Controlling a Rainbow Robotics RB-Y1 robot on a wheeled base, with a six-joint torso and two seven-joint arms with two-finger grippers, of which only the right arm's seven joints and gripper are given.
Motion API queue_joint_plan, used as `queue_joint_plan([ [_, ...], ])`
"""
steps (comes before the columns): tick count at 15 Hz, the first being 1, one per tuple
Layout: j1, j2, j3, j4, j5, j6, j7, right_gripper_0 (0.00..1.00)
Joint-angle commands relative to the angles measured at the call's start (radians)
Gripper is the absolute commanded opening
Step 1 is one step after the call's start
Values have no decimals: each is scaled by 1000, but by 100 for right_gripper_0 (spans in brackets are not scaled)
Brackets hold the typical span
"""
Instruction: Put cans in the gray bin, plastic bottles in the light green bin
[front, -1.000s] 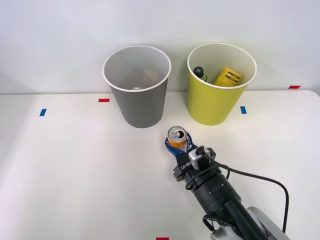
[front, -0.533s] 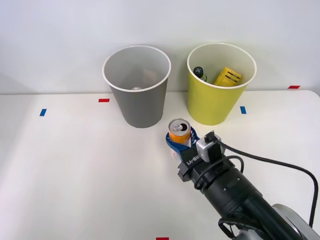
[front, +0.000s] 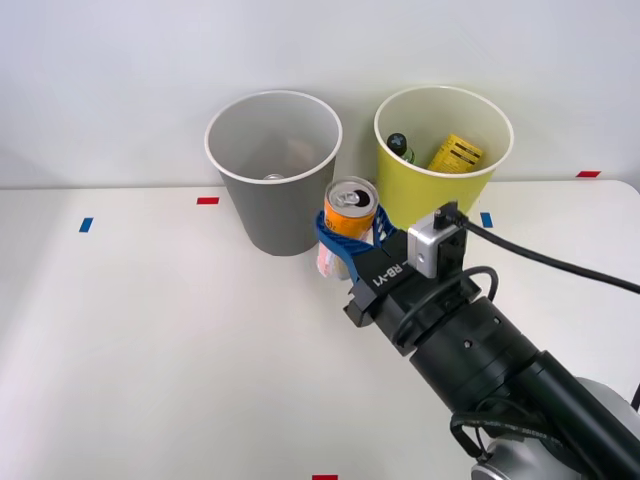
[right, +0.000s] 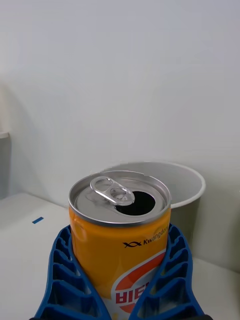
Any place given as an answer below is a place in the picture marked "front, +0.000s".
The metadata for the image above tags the green bottle with black cap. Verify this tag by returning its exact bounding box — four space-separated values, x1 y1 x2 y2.
387 132 418 166

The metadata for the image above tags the orange drink can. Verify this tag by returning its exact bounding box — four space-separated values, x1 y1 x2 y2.
314 175 380 282

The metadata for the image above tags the yellow-green plastic waste bin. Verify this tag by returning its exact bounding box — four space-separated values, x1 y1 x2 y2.
373 85 515 237

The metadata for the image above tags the bottle with yellow label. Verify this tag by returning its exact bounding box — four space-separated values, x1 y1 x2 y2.
426 133 485 175

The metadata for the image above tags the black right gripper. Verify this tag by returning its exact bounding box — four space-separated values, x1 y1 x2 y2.
314 201 483 357

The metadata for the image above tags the grey plastic waste bin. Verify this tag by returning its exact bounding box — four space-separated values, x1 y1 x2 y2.
203 89 344 258

